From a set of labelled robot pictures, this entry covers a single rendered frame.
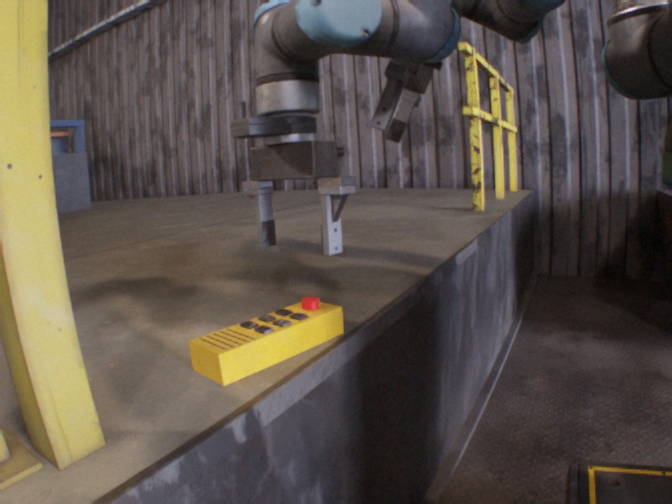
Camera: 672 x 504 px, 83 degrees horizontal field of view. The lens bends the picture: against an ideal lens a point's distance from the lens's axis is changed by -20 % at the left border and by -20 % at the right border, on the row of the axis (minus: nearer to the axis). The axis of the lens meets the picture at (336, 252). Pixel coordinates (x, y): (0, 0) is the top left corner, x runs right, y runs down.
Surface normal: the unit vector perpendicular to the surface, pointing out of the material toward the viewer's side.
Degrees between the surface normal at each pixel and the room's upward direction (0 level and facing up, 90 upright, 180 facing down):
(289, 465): 90
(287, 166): 90
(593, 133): 90
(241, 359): 90
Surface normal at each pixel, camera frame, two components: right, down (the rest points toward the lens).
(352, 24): 0.42, 0.15
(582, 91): -0.49, 0.19
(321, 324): 0.75, 0.08
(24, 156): 0.87, 0.04
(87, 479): -0.06, -0.98
